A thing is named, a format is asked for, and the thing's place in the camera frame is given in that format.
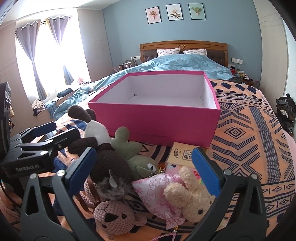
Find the purple curtain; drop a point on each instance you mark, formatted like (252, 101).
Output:
(34, 69)
(62, 46)

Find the black backpack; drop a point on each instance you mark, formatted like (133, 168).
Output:
(285, 111)

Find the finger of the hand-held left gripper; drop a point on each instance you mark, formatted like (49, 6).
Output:
(38, 131)
(67, 137)

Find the pink crochet koala toy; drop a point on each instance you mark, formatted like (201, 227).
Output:
(118, 220)

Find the cream bunny plush toy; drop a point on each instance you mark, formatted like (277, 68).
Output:
(192, 201)

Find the pink brocade pouch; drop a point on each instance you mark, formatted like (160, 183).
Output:
(152, 197)

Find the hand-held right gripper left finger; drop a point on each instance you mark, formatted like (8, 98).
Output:
(81, 166)

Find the blue duvet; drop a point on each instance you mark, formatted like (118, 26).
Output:
(180, 62)

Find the mixed clothes heap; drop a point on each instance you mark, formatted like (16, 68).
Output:
(38, 105)

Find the yellow paper packet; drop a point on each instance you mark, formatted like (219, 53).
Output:
(180, 155)

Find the dark cloth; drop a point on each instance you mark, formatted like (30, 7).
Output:
(234, 80)

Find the brown knitted plush toy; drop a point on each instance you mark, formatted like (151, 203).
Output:
(111, 165)

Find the bedside table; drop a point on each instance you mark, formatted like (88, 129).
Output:
(247, 80)
(127, 65)

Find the white wall socket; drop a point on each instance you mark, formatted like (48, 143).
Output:
(237, 60)
(135, 57)

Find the green frog plush toy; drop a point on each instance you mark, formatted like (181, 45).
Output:
(140, 162)

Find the wooden bed headboard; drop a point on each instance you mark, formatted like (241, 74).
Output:
(185, 45)

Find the orange navy patterned blanket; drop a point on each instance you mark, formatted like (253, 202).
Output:
(242, 139)

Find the person's left forearm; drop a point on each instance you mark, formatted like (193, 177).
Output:
(5, 208)

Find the pink flower framed picture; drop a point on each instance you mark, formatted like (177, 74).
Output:
(153, 15)

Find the pink cardboard box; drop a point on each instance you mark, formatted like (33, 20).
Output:
(150, 122)

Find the dark folded garment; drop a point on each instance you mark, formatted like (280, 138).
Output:
(64, 92)

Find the white printed pillow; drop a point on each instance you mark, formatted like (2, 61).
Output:
(167, 52)
(195, 52)

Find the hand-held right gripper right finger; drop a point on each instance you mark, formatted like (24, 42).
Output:
(203, 168)

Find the green leaf framed picture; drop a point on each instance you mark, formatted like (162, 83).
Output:
(196, 11)

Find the white flower framed picture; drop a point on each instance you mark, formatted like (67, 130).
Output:
(174, 12)

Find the white wardrobe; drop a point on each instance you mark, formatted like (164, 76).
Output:
(270, 58)

